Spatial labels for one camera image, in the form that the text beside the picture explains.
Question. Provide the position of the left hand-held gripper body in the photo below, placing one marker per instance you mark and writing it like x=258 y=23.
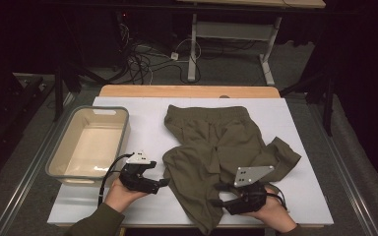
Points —
x=136 y=180

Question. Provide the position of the white power adapter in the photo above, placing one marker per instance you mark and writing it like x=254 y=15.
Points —
x=175 y=56

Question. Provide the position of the person's left hand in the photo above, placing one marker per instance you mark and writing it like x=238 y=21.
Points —
x=119 y=196

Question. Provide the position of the grey table grommet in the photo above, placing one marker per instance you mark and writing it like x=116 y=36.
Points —
x=224 y=96

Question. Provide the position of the olive green pants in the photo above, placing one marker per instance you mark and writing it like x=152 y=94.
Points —
x=210 y=137

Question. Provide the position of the white frame desk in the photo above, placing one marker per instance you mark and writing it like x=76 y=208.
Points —
x=233 y=31

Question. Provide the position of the white table board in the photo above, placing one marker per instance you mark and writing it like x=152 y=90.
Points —
x=151 y=108

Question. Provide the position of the wooden table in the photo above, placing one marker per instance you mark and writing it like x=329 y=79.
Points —
x=177 y=91

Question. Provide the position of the person's right hand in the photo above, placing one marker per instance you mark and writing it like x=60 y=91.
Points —
x=275 y=216

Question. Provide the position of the metal floor rail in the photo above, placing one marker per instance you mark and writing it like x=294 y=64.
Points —
x=351 y=190
x=29 y=170

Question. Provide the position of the black metal stand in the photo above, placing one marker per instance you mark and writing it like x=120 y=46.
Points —
x=328 y=108
x=58 y=91

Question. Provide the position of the beige plastic basket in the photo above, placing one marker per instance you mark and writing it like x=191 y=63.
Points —
x=92 y=147

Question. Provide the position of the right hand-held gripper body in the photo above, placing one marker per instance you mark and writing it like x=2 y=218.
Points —
x=251 y=201

